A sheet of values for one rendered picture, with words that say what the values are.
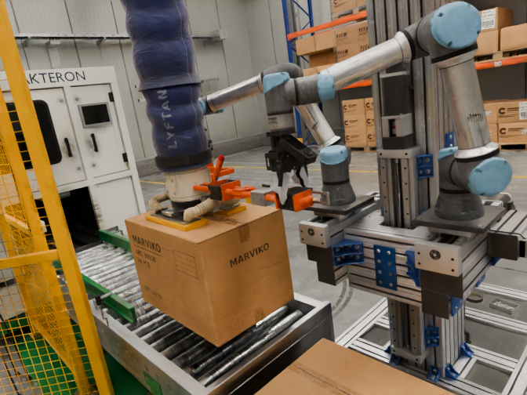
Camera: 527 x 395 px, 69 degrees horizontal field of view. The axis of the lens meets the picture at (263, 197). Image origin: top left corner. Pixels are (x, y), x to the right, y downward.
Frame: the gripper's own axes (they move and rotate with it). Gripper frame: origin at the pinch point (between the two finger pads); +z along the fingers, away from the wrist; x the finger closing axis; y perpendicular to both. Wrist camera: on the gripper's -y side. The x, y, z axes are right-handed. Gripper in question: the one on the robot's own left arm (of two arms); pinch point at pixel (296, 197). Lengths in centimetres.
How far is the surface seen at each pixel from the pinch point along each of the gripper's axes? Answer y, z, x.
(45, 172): 97, -13, 43
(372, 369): -8, 67, -18
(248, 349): 36, 67, 2
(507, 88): 199, 17, -832
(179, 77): 49, -41, 2
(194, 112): 49, -28, -1
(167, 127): 54, -24, 8
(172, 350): 62, 67, 22
